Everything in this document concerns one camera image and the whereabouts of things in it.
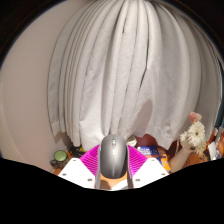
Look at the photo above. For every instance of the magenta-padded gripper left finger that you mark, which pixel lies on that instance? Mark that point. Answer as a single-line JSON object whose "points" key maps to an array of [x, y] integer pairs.
{"points": [[88, 161]]}

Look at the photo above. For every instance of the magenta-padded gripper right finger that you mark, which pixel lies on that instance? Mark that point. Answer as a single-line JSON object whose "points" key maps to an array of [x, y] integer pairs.
{"points": [[136, 161]]}

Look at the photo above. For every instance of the black computer mouse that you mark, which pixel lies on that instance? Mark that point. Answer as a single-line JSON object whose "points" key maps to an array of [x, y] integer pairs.
{"points": [[113, 156]]}

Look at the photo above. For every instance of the blue book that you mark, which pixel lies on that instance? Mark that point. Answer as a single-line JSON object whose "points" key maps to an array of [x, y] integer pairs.
{"points": [[149, 151]]}

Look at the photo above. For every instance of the orange book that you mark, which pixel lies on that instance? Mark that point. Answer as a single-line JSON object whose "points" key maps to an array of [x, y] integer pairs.
{"points": [[164, 159]]}

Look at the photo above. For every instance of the dark mug with green inside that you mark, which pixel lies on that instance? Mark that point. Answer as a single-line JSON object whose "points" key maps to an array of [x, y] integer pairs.
{"points": [[60, 157]]}

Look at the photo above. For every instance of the white pitcher vase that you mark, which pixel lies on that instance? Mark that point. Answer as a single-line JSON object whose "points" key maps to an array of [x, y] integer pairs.
{"points": [[178, 160]]}

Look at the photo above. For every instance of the white flower bunch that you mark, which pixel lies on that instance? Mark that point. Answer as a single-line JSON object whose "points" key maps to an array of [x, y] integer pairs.
{"points": [[195, 135]]}

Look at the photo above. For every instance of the white curtain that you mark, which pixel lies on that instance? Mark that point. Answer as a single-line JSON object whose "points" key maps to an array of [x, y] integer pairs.
{"points": [[133, 73]]}

